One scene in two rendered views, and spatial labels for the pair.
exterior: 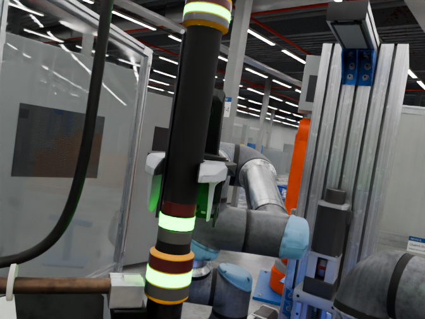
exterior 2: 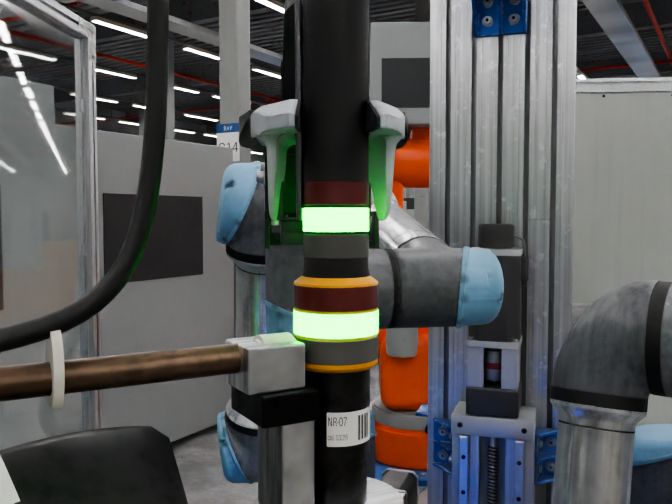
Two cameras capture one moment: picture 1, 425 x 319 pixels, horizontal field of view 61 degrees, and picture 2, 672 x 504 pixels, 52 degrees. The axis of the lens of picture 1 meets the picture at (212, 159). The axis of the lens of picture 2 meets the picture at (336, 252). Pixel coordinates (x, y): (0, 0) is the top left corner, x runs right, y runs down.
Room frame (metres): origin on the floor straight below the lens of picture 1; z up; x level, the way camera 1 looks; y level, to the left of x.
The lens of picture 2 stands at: (0.00, 0.09, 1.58)
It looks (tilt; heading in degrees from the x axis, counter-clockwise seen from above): 3 degrees down; 350
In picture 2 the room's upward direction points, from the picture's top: straight up
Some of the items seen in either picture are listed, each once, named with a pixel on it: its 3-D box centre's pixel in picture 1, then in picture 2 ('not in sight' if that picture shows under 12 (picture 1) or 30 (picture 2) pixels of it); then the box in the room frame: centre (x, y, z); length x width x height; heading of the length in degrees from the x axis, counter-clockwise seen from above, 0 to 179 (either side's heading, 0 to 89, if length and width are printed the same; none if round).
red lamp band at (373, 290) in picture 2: (171, 259); (335, 294); (0.35, 0.03, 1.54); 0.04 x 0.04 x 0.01
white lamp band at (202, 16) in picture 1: (205, 24); not in sight; (0.35, 0.02, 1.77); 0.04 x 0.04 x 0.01
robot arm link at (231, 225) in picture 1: (210, 226); (324, 291); (0.63, -0.01, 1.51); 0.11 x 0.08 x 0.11; 90
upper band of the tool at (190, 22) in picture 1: (207, 15); not in sight; (0.35, 0.02, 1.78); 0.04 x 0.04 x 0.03
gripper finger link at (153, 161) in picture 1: (156, 183); (278, 165); (0.37, 0.05, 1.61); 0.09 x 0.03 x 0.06; 166
